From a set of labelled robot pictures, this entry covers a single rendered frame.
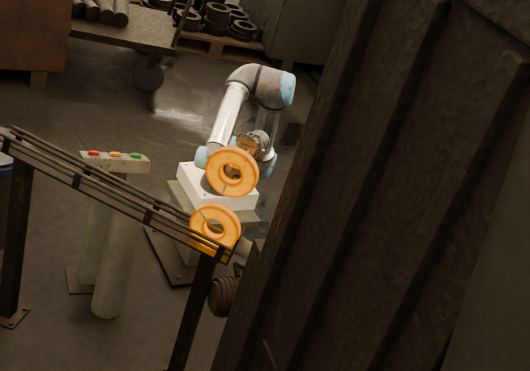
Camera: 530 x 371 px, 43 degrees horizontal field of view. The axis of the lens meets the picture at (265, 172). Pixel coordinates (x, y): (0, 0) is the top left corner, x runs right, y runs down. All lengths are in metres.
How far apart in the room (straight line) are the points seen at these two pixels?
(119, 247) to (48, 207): 0.80
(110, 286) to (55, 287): 0.30
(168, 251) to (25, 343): 0.78
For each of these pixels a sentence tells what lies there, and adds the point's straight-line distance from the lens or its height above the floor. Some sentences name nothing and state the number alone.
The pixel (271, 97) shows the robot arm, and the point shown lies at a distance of 2.48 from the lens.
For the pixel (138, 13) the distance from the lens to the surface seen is 4.70.
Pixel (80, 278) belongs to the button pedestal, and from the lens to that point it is 2.83.
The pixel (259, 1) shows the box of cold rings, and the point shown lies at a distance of 5.45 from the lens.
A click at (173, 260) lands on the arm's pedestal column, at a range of 3.02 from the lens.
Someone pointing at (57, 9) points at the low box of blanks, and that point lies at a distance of 4.01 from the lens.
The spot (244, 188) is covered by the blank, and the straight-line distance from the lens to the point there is 1.98.
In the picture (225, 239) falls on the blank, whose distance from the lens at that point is 2.08.
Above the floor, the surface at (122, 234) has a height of 0.41.
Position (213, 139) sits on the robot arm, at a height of 0.82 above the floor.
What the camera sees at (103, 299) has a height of 0.10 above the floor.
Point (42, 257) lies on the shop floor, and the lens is 2.95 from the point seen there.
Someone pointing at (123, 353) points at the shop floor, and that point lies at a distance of 2.62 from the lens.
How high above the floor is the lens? 1.91
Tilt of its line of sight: 30 degrees down
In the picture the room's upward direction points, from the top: 18 degrees clockwise
